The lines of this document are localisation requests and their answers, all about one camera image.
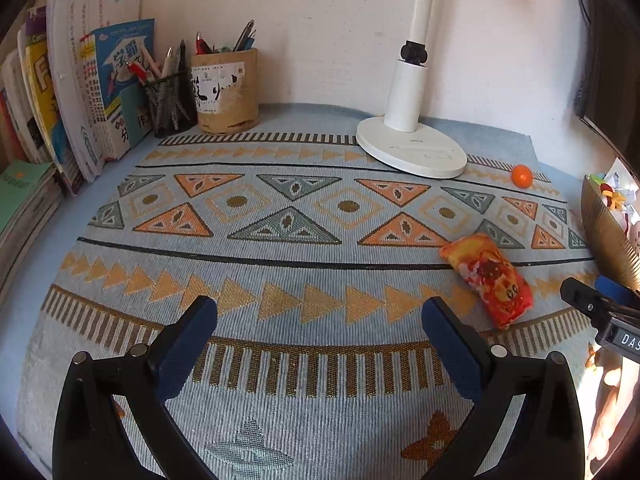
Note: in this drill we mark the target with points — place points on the black mesh pen holder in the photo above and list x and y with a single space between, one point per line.
171 104

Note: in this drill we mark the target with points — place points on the white desk lamp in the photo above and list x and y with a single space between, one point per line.
398 139

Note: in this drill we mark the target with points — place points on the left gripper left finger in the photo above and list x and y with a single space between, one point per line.
89 440

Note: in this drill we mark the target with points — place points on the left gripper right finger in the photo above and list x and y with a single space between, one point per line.
546 441

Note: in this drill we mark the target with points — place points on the orange printed plush pouch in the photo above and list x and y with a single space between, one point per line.
504 292

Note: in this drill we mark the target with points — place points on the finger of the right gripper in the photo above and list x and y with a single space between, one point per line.
582 297
621 294

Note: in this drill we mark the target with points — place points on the small orange tangerine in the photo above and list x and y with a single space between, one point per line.
522 176

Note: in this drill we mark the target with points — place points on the paper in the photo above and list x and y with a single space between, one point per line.
629 189

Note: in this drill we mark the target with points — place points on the brown paper pen holder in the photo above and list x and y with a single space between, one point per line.
225 89

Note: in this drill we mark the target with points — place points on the patterned woven table mat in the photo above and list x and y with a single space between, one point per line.
319 259

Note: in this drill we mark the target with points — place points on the person right hand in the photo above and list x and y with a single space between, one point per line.
617 379

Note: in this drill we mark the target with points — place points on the green book stack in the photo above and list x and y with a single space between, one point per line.
30 194

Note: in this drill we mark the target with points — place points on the yellow cover book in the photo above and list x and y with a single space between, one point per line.
41 87

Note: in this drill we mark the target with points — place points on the white chicken plush toy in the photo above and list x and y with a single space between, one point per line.
614 200

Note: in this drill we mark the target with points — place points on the gold ribbed bowl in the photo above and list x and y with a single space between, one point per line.
614 254

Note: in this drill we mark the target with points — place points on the black wall television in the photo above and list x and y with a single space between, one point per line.
607 100

